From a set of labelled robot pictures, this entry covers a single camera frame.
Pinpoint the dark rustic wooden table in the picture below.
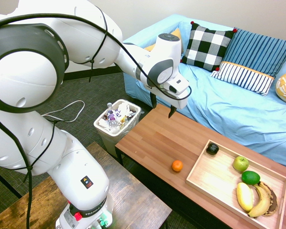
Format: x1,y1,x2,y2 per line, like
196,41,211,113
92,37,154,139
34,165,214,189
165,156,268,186
0,141,173,229

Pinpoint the white floor cable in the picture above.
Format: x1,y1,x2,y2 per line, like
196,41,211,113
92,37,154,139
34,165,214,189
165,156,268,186
41,100,86,123

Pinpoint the curved yellow banana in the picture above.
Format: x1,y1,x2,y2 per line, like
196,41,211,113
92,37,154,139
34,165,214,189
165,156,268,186
247,183,271,218

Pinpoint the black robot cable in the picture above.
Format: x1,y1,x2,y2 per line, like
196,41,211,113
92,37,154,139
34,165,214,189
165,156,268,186
0,4,193,229

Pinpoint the green lime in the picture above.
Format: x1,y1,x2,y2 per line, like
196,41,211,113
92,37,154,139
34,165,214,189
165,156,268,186
241,170,261,186

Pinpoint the green apple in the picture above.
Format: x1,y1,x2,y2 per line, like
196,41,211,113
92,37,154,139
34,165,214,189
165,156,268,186
233,156,250,172

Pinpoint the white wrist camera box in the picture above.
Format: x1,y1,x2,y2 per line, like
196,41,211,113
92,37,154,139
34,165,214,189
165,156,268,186
166,73,190,95

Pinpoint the blue striped pillow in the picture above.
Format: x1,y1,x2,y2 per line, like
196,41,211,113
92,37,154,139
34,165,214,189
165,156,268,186
223,28,286,78

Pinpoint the light blue sofa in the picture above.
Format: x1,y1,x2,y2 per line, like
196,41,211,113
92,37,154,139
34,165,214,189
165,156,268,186
123,13,286,171

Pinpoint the orange tangerine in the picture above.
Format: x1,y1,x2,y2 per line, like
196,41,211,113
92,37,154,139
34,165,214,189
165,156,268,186
171,160,184,172

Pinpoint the mustard yellow pillow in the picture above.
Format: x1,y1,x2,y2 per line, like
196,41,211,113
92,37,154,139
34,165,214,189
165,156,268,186
143,28,183,52

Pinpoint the black round fruit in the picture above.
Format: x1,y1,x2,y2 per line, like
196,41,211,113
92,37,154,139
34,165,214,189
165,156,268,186
206,143,219,156

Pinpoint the brown overripe banana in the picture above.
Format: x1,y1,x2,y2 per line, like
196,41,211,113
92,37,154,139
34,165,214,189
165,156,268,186
259,181,279,216

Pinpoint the reddish wooden coffee table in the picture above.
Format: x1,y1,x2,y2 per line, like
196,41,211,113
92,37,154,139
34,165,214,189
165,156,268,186
114,103,286,229

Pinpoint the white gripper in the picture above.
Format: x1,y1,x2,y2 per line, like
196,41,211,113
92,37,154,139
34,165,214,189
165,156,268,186
146,83,190,119

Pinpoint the navy white striped pillow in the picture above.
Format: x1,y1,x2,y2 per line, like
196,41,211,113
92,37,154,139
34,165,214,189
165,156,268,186
210,61,275,97

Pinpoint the white trash bin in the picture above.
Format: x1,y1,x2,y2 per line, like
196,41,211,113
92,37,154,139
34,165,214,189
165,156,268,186
93,99,142,158

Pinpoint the short yellow banana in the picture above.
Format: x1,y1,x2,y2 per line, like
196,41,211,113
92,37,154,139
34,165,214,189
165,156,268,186
236,182,254,212

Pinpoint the black white checkered pillow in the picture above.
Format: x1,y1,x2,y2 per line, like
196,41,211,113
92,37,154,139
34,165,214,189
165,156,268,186
181,21,238,72

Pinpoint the clear plastic bottle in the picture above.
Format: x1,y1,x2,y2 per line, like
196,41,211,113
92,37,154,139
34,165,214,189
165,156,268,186
106,102,120,128

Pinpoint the light wooden tray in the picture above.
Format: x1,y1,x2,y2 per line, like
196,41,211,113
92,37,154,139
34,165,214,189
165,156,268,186
185,139,286,229

